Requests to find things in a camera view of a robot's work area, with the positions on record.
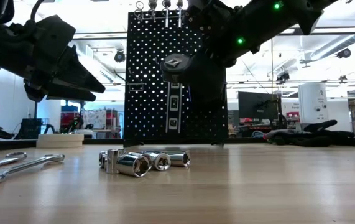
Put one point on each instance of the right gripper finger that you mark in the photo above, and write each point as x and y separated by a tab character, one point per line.
208	84

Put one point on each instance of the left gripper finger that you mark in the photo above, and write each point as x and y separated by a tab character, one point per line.
71	93
81	74

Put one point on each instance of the black tape measure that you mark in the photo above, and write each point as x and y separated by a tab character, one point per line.
174	67

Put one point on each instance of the long chrome socket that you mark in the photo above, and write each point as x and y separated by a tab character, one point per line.
178	158

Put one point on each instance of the large chrome combination wrench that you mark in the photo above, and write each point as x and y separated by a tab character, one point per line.
25	166

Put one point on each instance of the large chrome socket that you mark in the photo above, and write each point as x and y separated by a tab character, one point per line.
130	165

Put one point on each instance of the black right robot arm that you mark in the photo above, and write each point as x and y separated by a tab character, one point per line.
258	25

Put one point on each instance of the red tool cart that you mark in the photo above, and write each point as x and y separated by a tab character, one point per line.
113	121

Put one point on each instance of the white masking tape roll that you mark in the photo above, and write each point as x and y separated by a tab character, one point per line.
56	141

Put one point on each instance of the black plastic crate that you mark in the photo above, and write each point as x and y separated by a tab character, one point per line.
31	129

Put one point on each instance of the black computer monitor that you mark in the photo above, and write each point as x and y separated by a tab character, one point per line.
258	105

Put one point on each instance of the black perforated pegboard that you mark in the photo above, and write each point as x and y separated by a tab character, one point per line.
146	118

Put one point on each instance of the work glove with red cuff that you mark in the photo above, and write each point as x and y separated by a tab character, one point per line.
273	137

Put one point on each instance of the white cylindrical appliance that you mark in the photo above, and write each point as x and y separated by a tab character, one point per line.
313	102

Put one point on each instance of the black work glove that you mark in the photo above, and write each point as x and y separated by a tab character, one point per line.
326	127

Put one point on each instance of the black ceiling camera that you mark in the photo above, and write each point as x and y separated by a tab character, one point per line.
283	77
344	53
119	56

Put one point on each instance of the black aluminium table frame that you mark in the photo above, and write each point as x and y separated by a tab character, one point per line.
6	145

